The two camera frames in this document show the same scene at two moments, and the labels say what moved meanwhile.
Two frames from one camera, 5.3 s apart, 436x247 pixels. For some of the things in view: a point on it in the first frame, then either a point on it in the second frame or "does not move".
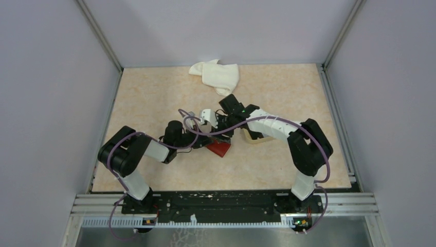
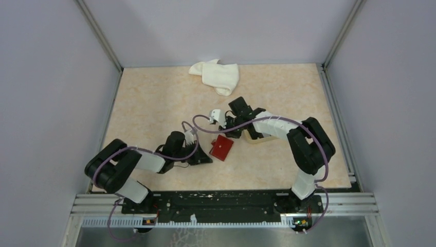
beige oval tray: [243, 133] does not move
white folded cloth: [224, 78] does not move
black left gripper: [201, 141] -> [199, 156]
